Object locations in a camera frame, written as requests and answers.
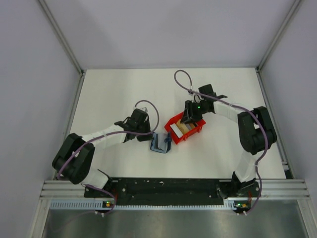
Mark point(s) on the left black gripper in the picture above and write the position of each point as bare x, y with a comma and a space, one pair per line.
146, 137

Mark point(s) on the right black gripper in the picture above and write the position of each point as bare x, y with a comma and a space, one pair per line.
194, 116

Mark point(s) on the white credit card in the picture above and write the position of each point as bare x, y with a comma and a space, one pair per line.
176, 130

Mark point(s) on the red plastic bin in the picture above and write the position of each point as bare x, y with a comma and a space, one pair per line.
195, 127

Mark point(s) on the blue leather card holder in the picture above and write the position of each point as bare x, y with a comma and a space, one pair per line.
161, 142

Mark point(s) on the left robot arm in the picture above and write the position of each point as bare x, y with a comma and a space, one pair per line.
74, 158

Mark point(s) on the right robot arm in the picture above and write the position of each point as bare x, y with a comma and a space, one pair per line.
256, 131

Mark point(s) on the gold credit card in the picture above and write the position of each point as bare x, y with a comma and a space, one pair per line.
183, 128

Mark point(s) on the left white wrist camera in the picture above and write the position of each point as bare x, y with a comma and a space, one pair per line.
142, 108

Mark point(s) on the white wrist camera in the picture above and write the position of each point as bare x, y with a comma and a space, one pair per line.
142, 108
196, 97

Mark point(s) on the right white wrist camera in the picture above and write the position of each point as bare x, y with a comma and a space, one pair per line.
196, 97

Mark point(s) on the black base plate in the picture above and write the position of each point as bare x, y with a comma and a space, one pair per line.
169, 199

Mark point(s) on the aluminium front rail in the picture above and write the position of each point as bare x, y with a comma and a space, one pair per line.
275, 189

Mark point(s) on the grey slotted cable duct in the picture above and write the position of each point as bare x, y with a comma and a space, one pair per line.
106, 205

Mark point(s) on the left aluminium frame post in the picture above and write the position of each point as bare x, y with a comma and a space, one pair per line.
60, 35

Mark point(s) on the aluminium frame post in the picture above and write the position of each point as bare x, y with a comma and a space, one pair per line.
60, 35
296, 4

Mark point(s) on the right aluminium frame post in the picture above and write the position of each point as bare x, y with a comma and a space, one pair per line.
296, 4

